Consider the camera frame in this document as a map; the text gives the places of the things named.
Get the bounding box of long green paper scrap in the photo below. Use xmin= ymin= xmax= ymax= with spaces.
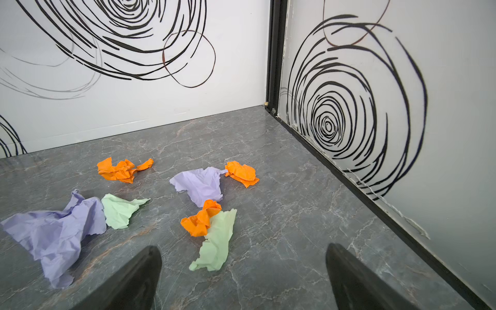
xmin=189 ymin=209 xmax=237 ymax=271

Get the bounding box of light green paper scrap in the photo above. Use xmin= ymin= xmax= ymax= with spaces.
xmin=102 ymin=194 xmax=150 ymax=229

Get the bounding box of small orange paper scrap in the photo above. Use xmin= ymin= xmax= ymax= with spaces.
xmin=225 ymin=161 xmax=260 ymax=188

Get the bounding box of orange twisted paper scrap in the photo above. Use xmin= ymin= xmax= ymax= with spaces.
xmin=181 ymin=200 xmax=222 ymax=237

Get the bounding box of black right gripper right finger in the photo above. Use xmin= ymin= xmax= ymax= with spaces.
xmin=325 ymin=243 xmax=417 ymax=310

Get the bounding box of large purple paper scrap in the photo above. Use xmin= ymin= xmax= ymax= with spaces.
xmin=1 ymin=190 xmax=107 ymax=289

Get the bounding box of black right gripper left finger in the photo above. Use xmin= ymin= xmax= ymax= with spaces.
xmin=73 ymin=245 xmax=162 ymax=310

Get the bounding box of orange crumpled paper scrap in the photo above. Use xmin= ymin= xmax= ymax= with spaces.
xmin=97 ymin=157 xmax=154 ymax=184

